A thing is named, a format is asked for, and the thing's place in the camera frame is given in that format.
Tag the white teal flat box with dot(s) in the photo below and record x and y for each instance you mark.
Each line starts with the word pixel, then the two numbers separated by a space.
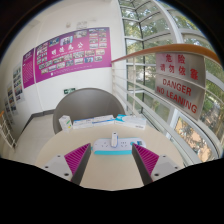
pixel 131 122

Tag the large magenta photo poster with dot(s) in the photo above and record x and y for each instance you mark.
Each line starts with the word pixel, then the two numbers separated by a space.
pixel 73 55

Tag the grey round-backed chair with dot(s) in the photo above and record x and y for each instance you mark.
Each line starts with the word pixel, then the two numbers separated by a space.
pixel 86 103

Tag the long flat white blue box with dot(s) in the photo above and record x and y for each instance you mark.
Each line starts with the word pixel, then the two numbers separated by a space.
pixel 93 122

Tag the metal red-lettered warning sign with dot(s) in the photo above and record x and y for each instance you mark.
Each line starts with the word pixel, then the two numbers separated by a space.
pixel 180 85

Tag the narrow magenta poster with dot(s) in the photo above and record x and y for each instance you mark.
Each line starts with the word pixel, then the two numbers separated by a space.
pixel 28 68

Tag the small white carton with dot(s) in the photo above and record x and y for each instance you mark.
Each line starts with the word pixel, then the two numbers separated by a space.
pixel 65 123

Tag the white railing wooden handrail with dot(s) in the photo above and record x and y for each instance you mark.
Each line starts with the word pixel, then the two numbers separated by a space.
pixel 150 113

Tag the white photo wall board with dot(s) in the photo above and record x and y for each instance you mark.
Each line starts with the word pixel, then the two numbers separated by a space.
pixel 18 83
pixel 10 98

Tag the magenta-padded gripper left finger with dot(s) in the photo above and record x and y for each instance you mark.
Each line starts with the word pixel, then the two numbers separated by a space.
pixel 78 156

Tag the green exit sign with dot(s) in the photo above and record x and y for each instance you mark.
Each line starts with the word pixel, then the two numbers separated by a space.
pixel 69 90

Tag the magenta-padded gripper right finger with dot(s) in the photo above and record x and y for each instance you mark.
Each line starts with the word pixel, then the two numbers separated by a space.
pixel 145 157

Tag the white-framed curved window wall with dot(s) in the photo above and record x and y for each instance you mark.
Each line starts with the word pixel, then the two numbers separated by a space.
pixel 150 23

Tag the white stair railing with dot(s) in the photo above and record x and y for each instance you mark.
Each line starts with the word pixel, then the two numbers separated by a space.
pixel 6 131

